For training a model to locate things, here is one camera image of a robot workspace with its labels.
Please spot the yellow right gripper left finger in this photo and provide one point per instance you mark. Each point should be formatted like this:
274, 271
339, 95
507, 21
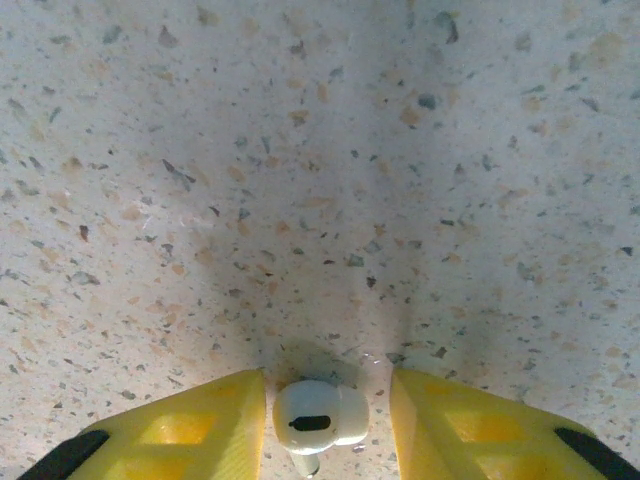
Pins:
240, 415

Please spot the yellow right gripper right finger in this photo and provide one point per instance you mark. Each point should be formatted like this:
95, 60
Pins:
415, 420

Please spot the white earbud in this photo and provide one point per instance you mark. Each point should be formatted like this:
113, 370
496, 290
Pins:
310, 405

